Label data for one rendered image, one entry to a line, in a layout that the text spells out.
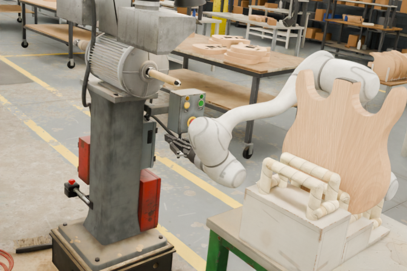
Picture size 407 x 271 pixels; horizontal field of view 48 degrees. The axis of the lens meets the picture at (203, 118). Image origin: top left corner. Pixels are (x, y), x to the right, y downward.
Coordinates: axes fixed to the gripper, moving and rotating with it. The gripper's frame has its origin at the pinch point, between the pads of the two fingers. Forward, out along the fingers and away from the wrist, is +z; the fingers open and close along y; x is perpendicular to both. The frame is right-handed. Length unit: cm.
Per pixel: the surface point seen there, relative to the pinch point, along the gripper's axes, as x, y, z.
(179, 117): -5.4, 23.8, 26.3
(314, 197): 16, -10, -80
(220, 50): -41, 205, 202
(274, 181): 11, -6, -62
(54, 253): -88, -33, 74
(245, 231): -4, -15, -60
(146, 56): 28.1, 8.1, 27.3
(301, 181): 19, -10, -75
